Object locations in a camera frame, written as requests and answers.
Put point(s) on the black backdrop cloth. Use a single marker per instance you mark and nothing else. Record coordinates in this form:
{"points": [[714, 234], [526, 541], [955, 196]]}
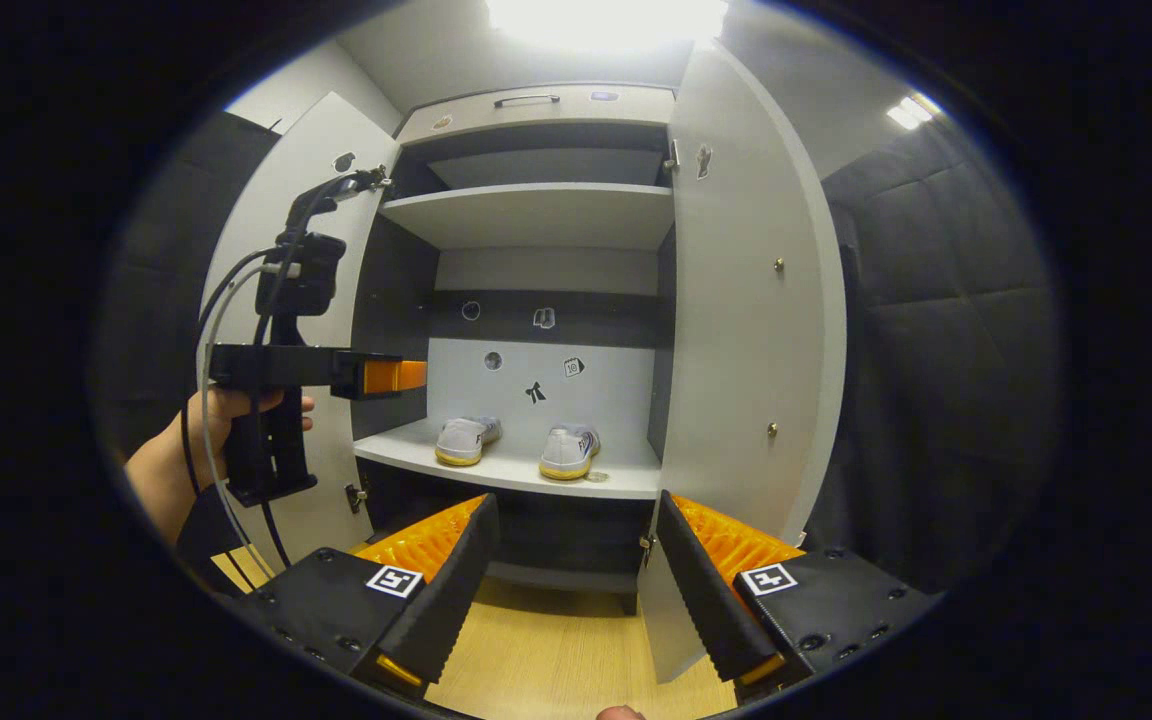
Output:
{"points": [[936, 350]]}

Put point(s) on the grey shoe cabinet door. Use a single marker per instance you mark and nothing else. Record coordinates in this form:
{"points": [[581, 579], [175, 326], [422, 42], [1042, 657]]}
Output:
{"points": [[736, 350], [316, 130]]}

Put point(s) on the white striped shoe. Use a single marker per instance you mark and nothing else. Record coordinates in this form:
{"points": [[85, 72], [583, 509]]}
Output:
{"points": [[466, 440], [568, 450]]}

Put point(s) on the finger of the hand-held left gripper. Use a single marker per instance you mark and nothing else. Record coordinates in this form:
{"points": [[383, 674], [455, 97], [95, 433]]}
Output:
{"points": [[348, 375]]}

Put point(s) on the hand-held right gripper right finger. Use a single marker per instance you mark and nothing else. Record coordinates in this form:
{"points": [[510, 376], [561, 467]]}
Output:
{"points": [[706, 600]]}

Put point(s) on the large ceiling light panel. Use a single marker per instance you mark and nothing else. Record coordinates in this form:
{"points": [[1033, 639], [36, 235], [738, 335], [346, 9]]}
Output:
{"points": [[606, 20]]}

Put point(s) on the small ceiling light panel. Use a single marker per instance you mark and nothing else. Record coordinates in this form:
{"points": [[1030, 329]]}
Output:
{"points": [[913, 110]]}

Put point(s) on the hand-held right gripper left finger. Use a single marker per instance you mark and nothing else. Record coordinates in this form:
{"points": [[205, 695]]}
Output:
{"points": [[446, 600]]}

